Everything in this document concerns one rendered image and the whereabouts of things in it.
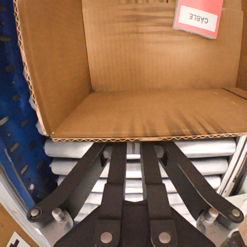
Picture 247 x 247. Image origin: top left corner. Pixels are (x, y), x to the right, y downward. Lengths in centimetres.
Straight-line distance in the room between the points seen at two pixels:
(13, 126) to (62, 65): 23
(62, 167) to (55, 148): 6
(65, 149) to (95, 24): 28
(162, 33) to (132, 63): 7
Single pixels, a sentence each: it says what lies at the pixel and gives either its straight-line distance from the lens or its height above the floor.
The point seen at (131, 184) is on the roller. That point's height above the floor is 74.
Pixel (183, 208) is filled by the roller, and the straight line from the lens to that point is 56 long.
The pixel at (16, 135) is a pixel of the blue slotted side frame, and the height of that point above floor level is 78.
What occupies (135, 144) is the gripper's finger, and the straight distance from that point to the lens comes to 16.
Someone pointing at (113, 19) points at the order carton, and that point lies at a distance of 27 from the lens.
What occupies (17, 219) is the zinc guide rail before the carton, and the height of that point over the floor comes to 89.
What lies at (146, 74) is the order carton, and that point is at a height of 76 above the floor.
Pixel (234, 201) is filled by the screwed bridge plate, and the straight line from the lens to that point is 63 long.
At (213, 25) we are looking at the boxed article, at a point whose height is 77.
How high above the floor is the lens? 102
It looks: 64 degrees down
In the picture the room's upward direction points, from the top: 174 degrees counter-clockwise
